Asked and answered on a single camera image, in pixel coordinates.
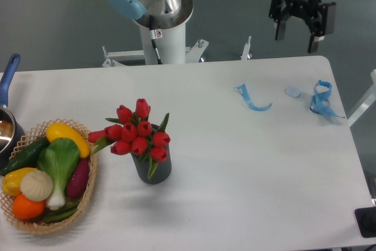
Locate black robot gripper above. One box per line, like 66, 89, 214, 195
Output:
268, 0, 336, 53

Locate red tulip bouquet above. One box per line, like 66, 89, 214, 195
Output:
88, 98, 172, 185

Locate dark grey ribbed vase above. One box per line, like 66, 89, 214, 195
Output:
131, 121, 172, 185

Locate blue tangled ribbon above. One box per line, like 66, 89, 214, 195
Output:
309, 80, 345, 119

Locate blue curved plastic strip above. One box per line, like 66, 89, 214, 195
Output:
234, 84, 273, 112

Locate black device at edge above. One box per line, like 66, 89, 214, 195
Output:
354, 207, 376, 238

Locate yellow squash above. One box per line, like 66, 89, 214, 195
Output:
45, 122, 92, 159

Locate purple sweet potato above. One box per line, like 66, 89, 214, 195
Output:
66, 159, 89, 198

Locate green bok choy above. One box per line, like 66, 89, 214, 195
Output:
37, 138, 80, 210

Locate woven wicker basket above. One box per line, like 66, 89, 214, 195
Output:
1, 121, 98, 235

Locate green cucumber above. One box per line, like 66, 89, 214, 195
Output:
1, 136, 50, 176

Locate cream white onion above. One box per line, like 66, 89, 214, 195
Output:
20, 170, 53, 202

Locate green beans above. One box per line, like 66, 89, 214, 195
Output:
42, 202, 79, 224

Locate yellow bell pepper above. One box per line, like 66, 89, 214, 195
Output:
2, 168, 37, 197

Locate orange fruit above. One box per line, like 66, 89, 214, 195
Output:
12, 195, 45, 220

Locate white table frame leg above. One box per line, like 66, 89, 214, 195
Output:
347, 69, 375, 127

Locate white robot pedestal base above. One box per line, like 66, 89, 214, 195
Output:
101, 12, 253, 68

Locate blue handled saucepan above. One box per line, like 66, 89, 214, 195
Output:
1, 53, 25, 169

